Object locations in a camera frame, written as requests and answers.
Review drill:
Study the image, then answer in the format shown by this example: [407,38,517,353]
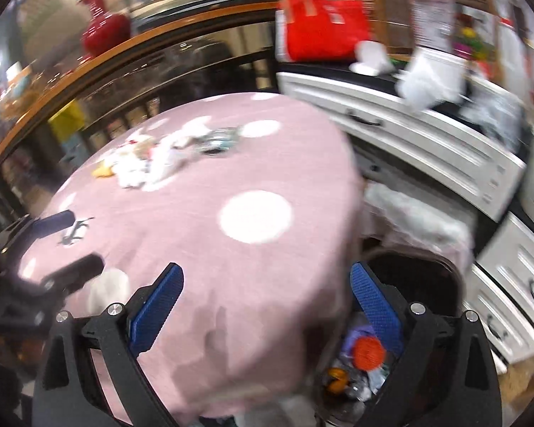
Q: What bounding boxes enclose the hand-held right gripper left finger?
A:
[32,262,185,427]

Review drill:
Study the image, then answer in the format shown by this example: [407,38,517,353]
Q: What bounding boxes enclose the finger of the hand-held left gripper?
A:
[0,210,77,254]
[18,253,106,295]

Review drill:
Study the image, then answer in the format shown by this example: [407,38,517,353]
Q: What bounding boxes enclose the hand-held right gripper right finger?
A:
[349,262,503,427]

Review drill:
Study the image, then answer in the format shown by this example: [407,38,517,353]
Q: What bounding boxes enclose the purple plastic bag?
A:
[339,325,378,362]

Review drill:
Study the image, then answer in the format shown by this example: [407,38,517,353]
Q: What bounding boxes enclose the black trash bin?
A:
[314,249,467,427]

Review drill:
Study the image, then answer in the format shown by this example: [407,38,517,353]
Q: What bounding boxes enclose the orange peel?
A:
[326,367,351,393]

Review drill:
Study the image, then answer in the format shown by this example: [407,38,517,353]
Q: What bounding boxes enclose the pink dotted tablecloth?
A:
[15,93,366,427]

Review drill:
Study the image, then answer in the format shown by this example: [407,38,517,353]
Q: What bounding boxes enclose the yellow board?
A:
[48,99,86,142]

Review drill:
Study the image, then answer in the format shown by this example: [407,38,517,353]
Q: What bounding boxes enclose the white crumpled tissues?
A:
[102,118,214,190]

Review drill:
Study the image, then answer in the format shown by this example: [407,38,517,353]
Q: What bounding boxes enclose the white drawer unit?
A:
[464,211,534,365]

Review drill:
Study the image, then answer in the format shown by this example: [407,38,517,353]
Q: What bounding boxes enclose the white drawer cabinet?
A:
[276,71,528,224]

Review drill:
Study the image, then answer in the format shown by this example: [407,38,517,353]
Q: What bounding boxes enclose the wooden ledge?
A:
[0,1,282,167]

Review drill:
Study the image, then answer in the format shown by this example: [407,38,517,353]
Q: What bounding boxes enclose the red vase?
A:
[81,0,131,62]

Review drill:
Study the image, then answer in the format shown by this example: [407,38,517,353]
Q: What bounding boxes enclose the black chair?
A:
[169,40,254,99]

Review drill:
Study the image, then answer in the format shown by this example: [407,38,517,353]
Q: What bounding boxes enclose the clear plastic bag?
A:
[460,93,525,148]

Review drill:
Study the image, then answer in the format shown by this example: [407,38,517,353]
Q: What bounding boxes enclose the white phone stand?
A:
[349,40,395,76]

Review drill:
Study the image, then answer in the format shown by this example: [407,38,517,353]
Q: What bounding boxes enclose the red tote bag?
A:
[275,0,375,64]

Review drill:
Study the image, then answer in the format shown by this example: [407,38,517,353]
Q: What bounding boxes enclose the white packet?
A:
[412,0,457,51]

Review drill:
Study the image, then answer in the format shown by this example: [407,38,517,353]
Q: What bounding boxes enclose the white plastic jug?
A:
[496,15,532,99]

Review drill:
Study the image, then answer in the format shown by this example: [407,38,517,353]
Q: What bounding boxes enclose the wooden shelf rack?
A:
[369,0,501,56]

